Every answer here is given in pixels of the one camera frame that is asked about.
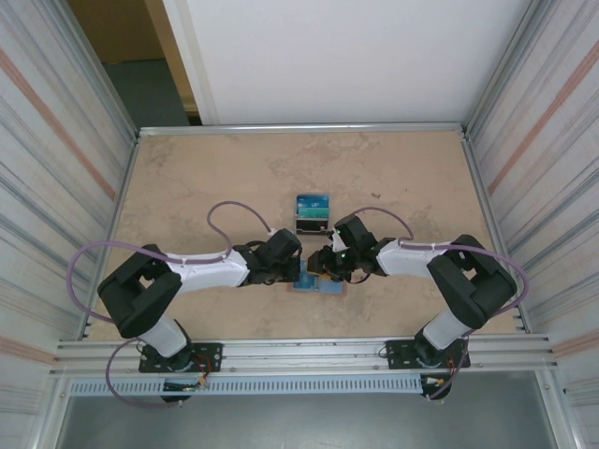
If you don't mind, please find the clear acrylic card stand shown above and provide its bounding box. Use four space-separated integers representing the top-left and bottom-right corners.
293 194 334 242

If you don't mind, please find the corrugated plastic side panel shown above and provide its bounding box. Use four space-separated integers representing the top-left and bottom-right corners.
467 0 599 398
0 0 141 422

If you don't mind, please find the brown wooden door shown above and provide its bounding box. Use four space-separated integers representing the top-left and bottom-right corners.
67 0 165 65

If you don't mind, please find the long aluminium mounting rail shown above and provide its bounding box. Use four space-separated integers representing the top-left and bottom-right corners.
49 334 561 378

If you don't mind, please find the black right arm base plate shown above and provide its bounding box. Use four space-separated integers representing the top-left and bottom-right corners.
386 337 471 370

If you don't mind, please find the grey slotted cable duct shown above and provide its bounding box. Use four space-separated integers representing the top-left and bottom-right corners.
68 376 425 397

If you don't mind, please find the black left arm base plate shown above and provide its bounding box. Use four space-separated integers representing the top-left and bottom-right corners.
139 342 224 374

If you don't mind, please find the aluminium table edge rail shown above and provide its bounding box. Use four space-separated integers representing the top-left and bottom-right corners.
138 122 469 138

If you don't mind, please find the aluminium table side rail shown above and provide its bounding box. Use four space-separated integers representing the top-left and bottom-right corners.
460 130 533 334
83 133 141 340

